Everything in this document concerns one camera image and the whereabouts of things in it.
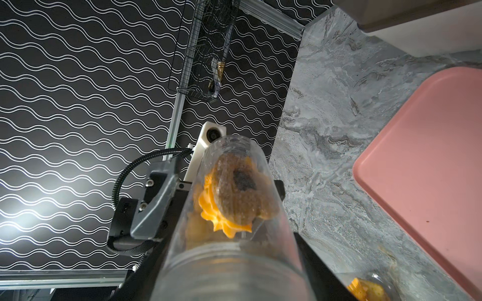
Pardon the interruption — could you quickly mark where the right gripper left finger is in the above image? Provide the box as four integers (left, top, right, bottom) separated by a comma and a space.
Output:
108, 240, 170, 300

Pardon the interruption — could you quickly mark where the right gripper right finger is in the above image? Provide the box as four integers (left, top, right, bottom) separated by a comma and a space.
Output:
294, 233, 356, 301

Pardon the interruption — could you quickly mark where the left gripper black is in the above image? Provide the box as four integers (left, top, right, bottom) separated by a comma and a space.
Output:
130, 165, 188, 241

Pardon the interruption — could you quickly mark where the brown heart cookie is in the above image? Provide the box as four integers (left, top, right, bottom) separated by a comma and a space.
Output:
212, 153, 279, 226

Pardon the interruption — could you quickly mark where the clear cookie jar handled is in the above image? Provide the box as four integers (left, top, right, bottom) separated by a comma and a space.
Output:
151, 135, 315, 300

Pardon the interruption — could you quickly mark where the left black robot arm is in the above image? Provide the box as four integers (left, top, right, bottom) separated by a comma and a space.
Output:
107, 147, 193, 257

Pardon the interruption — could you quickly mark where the clear cookie jar middle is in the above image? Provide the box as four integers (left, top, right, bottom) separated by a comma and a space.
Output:
336, 271, 400, 300

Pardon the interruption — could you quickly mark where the pink plastic tray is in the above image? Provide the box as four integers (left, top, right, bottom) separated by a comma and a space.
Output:
353, 67, 481, 300

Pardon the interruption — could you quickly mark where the brown white storage box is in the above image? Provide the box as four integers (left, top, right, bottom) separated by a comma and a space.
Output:
334, 1, 481, 57

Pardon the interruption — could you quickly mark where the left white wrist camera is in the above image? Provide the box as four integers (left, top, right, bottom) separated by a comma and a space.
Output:
183, 122, 227, 183

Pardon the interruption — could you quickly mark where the black wire wall basket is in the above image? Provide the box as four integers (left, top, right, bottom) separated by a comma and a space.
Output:
168, 1, 240, 102

